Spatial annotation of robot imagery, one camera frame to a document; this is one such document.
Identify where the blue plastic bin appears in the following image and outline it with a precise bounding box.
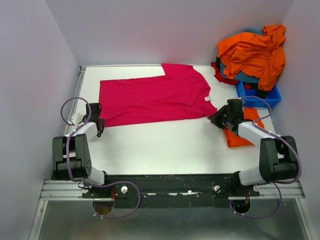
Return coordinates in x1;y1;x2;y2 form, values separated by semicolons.
235;81;282;109

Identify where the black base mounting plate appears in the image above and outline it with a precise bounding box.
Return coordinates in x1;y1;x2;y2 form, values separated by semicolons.
80;173;260;210

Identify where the crumpled orange t-shirt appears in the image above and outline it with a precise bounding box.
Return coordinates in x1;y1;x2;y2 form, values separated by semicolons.
217;24;286;91

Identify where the magenta t-shirt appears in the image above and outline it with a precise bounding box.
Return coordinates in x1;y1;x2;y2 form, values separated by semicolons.
99;63;217;127

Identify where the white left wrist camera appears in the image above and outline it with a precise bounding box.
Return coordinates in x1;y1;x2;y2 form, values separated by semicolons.
67;112;83;126

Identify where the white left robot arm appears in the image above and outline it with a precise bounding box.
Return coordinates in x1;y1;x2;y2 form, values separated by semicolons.
52;103;111;198

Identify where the red t-shirt in pile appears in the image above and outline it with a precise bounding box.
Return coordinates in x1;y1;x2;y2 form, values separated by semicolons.
211;62;238;86

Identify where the aluminium extrusion rail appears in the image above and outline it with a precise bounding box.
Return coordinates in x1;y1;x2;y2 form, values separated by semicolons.
39;179;87;201

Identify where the folded orange t-shirt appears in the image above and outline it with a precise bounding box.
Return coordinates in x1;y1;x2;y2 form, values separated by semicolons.
223;107;269;148

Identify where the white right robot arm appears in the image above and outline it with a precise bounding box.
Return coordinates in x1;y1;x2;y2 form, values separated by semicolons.
208;99;302;196

